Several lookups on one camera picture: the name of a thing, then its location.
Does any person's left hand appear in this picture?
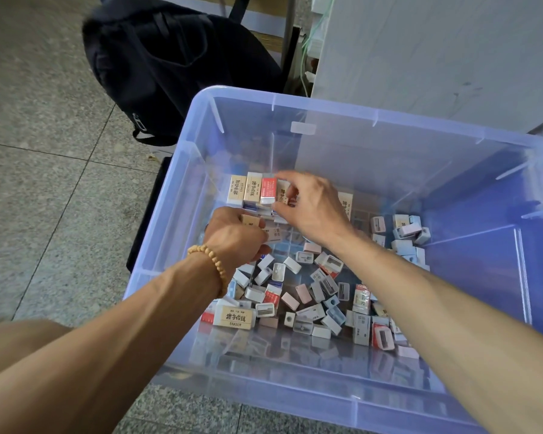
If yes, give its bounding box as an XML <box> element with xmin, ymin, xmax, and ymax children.
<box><xmin>202</xmin><ymin>206</ymin><xmax>271</xmax><ymax>275</ymax></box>

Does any person's right hand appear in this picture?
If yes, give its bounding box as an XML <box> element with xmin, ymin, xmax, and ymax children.
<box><xmin>271</xmin><ymin>169</ymin><xmax>356</xmax><ymax>251</ymax></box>

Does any row of erasers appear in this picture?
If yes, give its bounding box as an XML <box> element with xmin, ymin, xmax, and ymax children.
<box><xmin>224</xmin><ymin>171</ymin><xmax>295</xmax><ymax>213</ymax></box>

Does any pile of boxed erasers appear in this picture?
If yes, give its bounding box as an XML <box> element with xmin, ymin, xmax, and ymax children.
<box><xmin>199</xmin><ymin>210</ymin><xmax>434</xmax><ymax>360</ymax></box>

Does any clear plastic storage bin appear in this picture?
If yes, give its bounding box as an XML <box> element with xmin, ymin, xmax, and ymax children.
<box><xmin>124</xmin><ymin>86</ymin><xmax>543</xmax><ymax>434</ymax></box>

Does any person's left forearm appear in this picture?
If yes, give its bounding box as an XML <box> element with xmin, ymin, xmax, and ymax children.
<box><xmin>0</xmin><ymin>253</ymin><xmax>226</xmax><ymax>434</ymax></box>

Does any person's right forearm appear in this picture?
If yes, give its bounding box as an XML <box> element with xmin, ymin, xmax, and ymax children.
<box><xmin>330</xmin><ymin>230</ymin><xmax>543</xmax><ymax>434</ymax></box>

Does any cardboard box with papers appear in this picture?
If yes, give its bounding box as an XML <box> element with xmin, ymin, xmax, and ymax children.
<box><xmin>154</xmin><ymin>0</ymin><xmax>300</xmax><ymax>60</ymax></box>

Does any person's left leg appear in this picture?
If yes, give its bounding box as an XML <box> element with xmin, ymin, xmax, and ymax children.
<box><xmin>0</xmin><ymin>319</ymin><xmax>74</xmax><ymax>380</ymax></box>

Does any black backpack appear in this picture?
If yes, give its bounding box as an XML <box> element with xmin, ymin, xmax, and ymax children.
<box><xmin>81</xmin><ymin>0</ymin><xmax>286</xmax><ymax>148</ymax></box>

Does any white cabinet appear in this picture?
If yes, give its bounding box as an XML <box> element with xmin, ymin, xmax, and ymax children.
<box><xmin>312</xmin><ymin>0</ymin><xmax>543</xmax><ymax>134</ymax></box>

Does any beaded wooden bracelet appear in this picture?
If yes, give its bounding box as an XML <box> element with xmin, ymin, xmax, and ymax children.
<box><xmin>186</xmin><ymin>244</ymin><xmax>229</xmax><ymax>299</ymax></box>

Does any green cable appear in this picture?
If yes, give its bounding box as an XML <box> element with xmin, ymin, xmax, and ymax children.
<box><xmin>294</xmin><ymin>31</ymin><xmax>316</xmax><ymax>98</ymax></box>

